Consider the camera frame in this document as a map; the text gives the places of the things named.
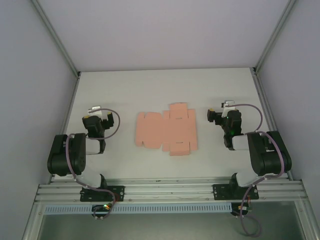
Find aluminium table side rail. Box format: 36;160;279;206
48;72;81;185
251;67;295;181

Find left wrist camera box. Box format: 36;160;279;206
87;105;107;121

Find small circuit board with LEDs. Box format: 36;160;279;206
231;201;254;216
91;203;114;214

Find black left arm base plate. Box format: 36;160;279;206
79;185;126;203

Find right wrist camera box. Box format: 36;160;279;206
221;100;236;118

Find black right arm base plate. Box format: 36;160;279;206
212;183;260;201

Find pink paper box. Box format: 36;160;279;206
135;102;198;157

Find light blue slotted cable duct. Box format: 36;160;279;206
44;202;232;215

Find aluminium frame post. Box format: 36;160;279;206
31;0;81;77
252;0;300;76

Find grey metal panel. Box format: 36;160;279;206
37;201;309;240

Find aluminium mounting rail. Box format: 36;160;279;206
34;176;309;204

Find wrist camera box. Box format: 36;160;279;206
221;100;236;118
87;105;107;121

